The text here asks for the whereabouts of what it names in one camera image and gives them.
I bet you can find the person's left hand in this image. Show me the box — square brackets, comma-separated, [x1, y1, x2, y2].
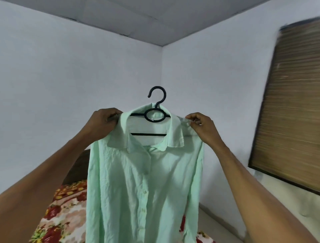
[81, 107, 123, 146]

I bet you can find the person's right hand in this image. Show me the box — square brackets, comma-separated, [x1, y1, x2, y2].
[185, 112, 227, 152]

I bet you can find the black hanger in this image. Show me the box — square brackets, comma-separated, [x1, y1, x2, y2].
[130, 86, 172, 137]

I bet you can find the mint green shirt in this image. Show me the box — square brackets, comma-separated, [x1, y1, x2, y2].
[85, 104, 205, 243]

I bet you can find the person's left forearm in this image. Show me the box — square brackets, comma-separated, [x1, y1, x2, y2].
[0, 135, 95, 243]

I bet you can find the person's right forearm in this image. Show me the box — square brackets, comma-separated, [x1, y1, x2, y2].
[214, 145, 320, 243]

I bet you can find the dark brown pillow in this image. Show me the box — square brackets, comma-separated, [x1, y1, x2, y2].
[62, 150, 91, 186]

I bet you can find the bamboo window blind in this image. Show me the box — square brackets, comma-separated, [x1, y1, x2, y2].
[248, 17, 320, 196]

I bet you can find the floral bedsheet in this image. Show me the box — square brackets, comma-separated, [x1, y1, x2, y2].
[29, 179, 216, 243]

